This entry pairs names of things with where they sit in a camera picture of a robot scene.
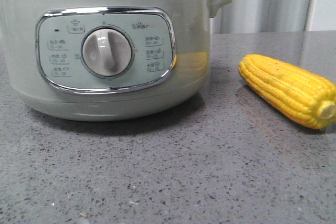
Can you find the pale green electric pot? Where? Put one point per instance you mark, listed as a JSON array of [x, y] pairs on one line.
[[104, 60]]

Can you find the yellow corn cob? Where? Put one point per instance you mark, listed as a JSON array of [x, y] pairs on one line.
[[304, 97]]

